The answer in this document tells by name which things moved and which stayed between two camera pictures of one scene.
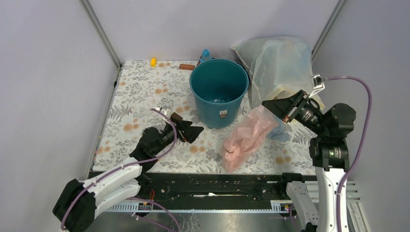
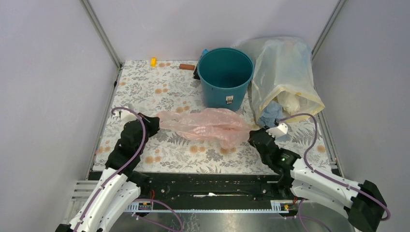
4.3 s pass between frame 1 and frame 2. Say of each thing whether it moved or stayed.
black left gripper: moved
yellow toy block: stayed
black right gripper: moved
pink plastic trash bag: moved
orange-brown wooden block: stayed
